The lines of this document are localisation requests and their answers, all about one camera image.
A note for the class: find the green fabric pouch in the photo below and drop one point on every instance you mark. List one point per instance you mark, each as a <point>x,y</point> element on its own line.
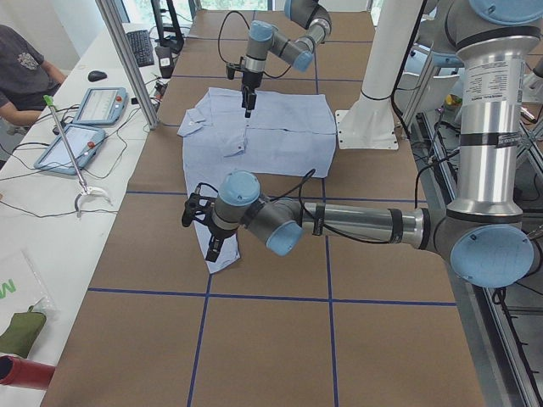
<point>22,332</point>

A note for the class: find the aluminium frame post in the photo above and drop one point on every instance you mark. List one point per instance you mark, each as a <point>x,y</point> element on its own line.
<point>111,18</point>

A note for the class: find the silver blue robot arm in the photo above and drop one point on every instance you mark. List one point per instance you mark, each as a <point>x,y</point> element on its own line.
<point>479,233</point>
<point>265,38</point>

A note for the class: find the far blue teach pendant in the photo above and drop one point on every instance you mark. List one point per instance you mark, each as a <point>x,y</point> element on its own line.
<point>101,106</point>

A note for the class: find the seated person in grey shirt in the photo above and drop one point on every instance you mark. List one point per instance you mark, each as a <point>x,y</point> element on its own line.
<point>26,77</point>

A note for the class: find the reacher grabber tool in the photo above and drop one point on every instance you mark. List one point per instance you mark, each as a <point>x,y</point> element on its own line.
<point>86,190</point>

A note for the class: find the black keyboard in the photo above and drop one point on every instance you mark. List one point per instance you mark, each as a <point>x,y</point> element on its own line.
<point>140,44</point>

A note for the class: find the red cylinder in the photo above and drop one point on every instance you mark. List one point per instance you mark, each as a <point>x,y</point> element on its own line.
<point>25,373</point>

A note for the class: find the black computer mouse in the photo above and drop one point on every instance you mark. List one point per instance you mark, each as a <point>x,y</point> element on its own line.
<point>96,75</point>

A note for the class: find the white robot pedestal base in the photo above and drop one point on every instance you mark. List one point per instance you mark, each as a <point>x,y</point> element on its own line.
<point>369,123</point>

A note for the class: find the blue striped button shirt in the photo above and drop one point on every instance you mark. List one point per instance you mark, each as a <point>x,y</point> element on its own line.
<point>286,134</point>

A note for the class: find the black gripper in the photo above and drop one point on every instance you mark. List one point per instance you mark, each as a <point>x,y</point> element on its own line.
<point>219,233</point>
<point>249,80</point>

